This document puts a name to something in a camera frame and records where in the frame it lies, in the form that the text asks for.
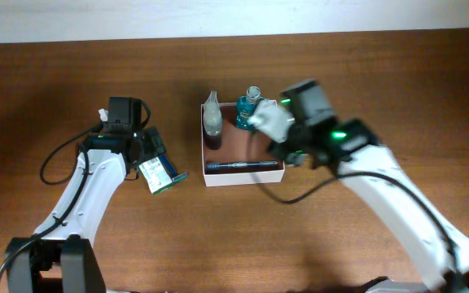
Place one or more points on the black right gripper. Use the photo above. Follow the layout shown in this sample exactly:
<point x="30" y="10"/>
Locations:
<point x="289" y="150"/>

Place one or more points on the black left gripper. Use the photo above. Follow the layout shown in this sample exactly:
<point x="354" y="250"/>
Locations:
<point x="152" y="142"/>

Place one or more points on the blue white toothbrush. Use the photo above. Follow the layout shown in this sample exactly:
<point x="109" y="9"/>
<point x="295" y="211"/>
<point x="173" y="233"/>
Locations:
<point x="258" y="164"/>

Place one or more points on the blue Listerine mouthwash bottle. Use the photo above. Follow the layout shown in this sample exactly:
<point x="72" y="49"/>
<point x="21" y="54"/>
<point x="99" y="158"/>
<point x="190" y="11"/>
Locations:
<point x="245" y="107"/>

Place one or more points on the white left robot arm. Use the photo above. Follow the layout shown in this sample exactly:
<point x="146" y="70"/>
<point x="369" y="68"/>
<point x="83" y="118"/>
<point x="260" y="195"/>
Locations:
<point x="59" y="256"/>

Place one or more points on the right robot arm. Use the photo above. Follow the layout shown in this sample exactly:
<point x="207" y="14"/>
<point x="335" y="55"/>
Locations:
<point x="439" y="251"/>

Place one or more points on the green white soap bar pack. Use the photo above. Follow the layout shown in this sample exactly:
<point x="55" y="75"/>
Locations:
<point x="156" y="175"/>

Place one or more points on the blue disposable razor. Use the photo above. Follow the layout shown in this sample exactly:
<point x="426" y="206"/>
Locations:
<point x="171" y="170"/>

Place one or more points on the pink cardboard box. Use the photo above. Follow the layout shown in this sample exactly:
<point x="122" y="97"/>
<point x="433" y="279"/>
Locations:
<point x="241" y="157"/>

